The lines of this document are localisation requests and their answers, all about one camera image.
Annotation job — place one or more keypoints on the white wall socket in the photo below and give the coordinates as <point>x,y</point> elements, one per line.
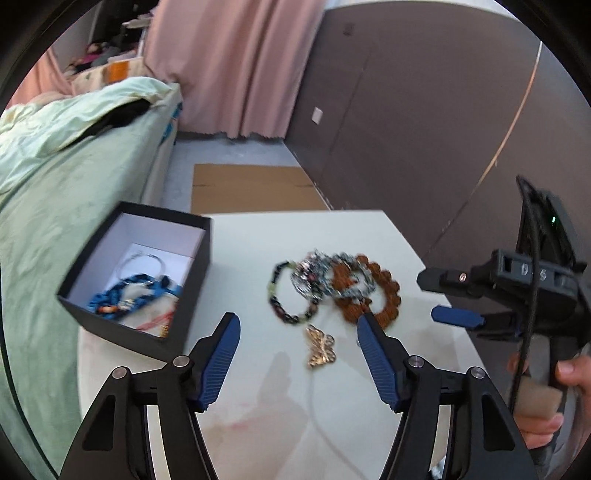
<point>317,115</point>

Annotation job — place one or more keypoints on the pink curtain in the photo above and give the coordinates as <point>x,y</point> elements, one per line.
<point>231,64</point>

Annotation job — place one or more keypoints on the gold butterfly pendant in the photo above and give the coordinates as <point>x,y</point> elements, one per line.
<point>321,348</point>

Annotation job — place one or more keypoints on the floral quilt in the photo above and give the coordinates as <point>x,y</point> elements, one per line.
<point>99,76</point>

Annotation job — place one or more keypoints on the light green blanket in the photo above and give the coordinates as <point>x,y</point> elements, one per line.
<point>60,184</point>

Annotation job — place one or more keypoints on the white mattress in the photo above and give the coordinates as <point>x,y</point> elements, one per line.
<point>164,152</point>

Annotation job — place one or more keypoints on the pile of clothes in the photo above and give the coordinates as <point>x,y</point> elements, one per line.
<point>99,53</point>

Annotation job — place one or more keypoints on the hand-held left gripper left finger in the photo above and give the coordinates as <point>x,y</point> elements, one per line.
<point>220,362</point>

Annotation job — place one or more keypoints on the black box with white inside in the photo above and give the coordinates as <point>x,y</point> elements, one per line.
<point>115,323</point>

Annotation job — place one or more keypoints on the small gold charm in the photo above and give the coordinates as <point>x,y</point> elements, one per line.
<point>163,331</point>

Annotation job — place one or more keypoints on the person's right hand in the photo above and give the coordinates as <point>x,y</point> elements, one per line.
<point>538,424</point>

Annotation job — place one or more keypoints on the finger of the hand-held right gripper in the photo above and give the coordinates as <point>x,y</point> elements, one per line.
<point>443,278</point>
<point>455,317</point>

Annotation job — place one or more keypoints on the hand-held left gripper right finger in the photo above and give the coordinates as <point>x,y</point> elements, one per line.
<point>378,364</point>

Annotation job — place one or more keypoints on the black cloth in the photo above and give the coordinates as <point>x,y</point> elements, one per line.
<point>122,115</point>

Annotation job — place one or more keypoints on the flat brown cardboard sheet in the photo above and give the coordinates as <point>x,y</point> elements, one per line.
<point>254,189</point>

